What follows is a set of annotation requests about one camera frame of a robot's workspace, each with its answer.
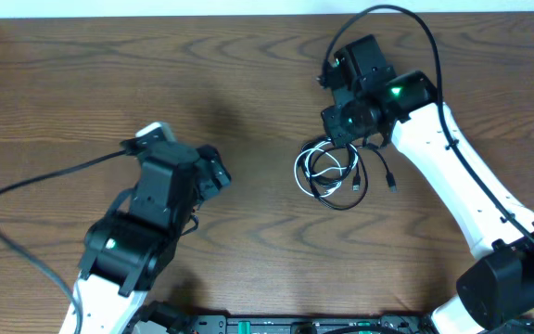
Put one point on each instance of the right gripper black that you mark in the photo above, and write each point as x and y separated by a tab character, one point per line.
338	136

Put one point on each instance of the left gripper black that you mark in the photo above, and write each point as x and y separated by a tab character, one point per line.
213	180

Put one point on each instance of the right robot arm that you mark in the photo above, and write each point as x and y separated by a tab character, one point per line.
498	229

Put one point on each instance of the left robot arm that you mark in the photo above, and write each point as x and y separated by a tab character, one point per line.
127	249

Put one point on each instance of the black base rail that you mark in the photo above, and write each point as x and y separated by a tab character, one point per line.
163	318

